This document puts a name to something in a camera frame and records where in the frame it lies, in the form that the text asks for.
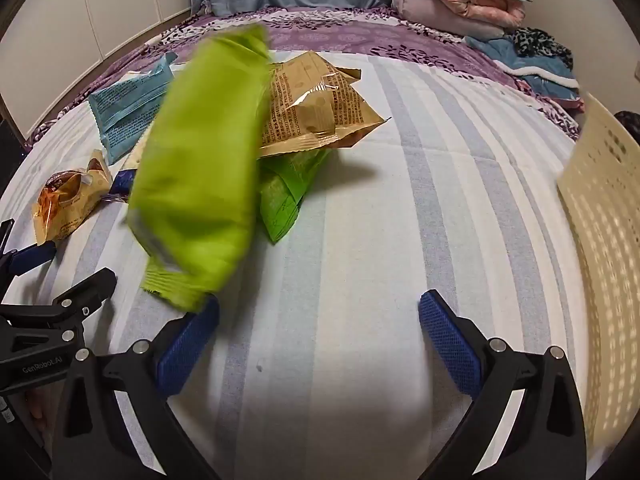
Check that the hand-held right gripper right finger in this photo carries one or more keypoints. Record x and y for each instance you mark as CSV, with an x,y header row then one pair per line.
x,y
450,345

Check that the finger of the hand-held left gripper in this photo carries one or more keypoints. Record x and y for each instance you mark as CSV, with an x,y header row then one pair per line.
x,y
85,290
32,257

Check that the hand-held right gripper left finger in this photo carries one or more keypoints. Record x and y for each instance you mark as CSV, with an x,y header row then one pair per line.
x,y
187,345

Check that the dark blue cracker packet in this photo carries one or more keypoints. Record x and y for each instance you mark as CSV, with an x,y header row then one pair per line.
x,y
121,182

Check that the dark green snack packet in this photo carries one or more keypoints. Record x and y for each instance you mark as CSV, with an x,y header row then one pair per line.
x,y
282,200

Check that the lime green snack bag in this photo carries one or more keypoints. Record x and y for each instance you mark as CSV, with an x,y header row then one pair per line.
x,y
200,160

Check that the cream perforated plastic basket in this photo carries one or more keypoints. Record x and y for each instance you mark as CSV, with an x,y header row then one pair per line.
x,y
600,185

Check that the tan foil snack bag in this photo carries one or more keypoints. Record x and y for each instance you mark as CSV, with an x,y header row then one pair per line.
x,y
310,110

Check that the clear yellow-edged cake packet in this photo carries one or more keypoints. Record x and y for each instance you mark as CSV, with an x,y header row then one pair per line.
x,y
65,200

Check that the black box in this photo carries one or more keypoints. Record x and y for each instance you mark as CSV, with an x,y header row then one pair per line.
x,y
9,145

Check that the blue white striped sheet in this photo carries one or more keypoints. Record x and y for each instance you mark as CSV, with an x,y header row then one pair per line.
x,y
400,210

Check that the light blue snack packet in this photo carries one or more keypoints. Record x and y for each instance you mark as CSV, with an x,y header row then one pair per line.
x,y
125,105

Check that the white wardrobe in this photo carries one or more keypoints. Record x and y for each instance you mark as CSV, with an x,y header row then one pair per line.
x,y
100,10

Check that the blue white fleece blanket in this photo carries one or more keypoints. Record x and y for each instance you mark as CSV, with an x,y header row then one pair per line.
x,y
525,72

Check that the leopard print garment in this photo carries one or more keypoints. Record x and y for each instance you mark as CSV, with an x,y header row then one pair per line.
x,y
540,45

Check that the purple floral bedsheet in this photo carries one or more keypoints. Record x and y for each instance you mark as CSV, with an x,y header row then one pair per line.
x,y
350,30

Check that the mauve folded quilt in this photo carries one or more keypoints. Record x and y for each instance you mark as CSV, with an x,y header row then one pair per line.
x,y
430,10

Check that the pink folded quilt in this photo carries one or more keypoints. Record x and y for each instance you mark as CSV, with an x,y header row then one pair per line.
x,y
490,10

